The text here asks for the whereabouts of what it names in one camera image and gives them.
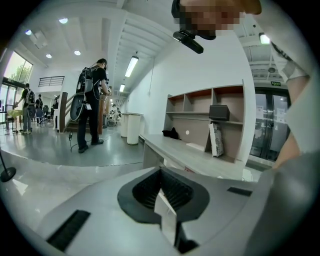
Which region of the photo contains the black cable with plug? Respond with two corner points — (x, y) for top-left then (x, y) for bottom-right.
(68, 130), (89, 154)

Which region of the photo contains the black head camera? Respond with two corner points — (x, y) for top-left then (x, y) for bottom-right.
(172, 29), (205, 55)

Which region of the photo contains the black box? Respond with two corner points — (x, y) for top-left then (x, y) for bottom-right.
(208, 104), (231, 122)

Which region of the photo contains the grey wall conduit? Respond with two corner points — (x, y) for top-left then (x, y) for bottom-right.
(148, 65), (155, 97)

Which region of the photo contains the wooden staircase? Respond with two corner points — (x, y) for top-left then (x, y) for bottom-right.
(59, 91), (106, 135)

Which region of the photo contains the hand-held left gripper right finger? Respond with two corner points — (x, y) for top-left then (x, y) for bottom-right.
(160, 166), (261, 256)

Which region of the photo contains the square ceiling light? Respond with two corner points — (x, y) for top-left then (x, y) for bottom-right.
(258, 32), (271, 45)

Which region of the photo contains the black framed glass door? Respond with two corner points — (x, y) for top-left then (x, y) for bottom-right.
(249, 87), (292, 161)

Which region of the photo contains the person's right forearm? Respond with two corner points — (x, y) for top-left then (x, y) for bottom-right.
(273, 74), (320, 171)

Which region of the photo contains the black cloth bundle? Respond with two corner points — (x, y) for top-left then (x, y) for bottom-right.
(161, 126), (182, 141)

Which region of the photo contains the printed letter pattern box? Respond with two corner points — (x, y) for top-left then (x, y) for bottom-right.
(208, 122), (225, 159)

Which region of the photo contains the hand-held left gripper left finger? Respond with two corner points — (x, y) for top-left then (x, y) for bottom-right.
(36, 166), (176, 256)

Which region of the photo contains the person's head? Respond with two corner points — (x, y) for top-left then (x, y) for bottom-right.
(170, 0), (263, 41)

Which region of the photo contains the black round stand base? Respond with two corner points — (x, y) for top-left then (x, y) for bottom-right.
(0, 149), (17, 183)

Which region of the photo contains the large window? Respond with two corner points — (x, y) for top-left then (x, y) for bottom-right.
(1, 50), (34, 126)

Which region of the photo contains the yellow table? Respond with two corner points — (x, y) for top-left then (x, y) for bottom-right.
(7, 109), (24, 131)

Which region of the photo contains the grey wooden desk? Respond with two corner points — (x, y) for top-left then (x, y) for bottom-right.
(139, 133), (245, 181)

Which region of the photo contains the person's light grey shirt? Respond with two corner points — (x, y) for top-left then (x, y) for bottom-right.
(234, 0), (320, 256)

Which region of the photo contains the grey balcony railing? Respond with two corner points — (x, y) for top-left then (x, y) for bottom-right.
(38, 75), (66, 88)

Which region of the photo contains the grey wooden shelf hutch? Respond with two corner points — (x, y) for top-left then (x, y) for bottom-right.
(163, 79), (251, 165)

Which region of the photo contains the white cylindrical bin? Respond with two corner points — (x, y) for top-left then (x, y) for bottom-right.
(120, 112), (130, 139)
(126, 112), (142, 146)

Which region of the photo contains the small white card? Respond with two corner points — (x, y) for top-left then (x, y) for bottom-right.
(154, 186), (178, 247)

